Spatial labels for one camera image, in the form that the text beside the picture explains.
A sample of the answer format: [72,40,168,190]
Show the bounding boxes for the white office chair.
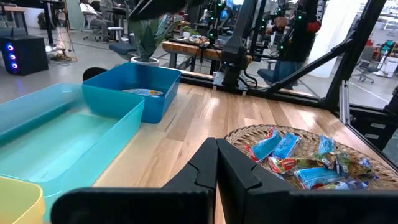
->
[82,14,125,43]

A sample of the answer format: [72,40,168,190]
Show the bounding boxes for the teal plastic bin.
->
[0,82,146,222]

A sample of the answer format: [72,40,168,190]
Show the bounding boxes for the Quaker Chewy granola bar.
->
[293,167,345,190]
[318,134,336,155]
[272,133,301,160]
[121,88,164,98]

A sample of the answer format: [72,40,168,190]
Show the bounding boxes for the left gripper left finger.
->
[50,137,218,224]

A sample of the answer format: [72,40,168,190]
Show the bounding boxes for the black computer tower blue lights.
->
[0,34,50,77]

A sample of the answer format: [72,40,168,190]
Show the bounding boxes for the navy chair seat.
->
[108,42,138,62]

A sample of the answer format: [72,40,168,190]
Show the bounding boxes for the round woven wicker basket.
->
[224,124,398,191]

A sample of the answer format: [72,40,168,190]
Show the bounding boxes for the yellow plastic bin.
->
[0,175,46,224]

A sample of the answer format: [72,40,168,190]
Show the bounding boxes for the wooden workbench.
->
[161,40,253,76]

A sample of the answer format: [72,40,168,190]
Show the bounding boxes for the oatmeal raisin Chewy granola bar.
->
[335,151,374,178]
[316,179,371,191]

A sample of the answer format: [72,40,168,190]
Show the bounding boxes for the white equipment boxes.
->
[373,55,398,78]

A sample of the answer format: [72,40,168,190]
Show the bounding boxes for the green plant in white pot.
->
[128,17,182,68]

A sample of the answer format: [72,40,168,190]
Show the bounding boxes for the black round object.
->
[82,67,109,82]

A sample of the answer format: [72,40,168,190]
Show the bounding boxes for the grey office chair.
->
[351,46,376,84]

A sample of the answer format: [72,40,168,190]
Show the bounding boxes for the person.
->
[266,0,323,91]
[79,0,114,43]

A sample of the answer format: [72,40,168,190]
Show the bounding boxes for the blue plastic bin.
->
[81,62,182,124]

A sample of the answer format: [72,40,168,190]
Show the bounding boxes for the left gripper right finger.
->
[217,138,398,224]

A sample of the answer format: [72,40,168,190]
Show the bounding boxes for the black aluminium frame rails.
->
[179,0,398,162]

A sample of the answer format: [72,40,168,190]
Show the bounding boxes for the black desk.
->
[0,0,68,47]

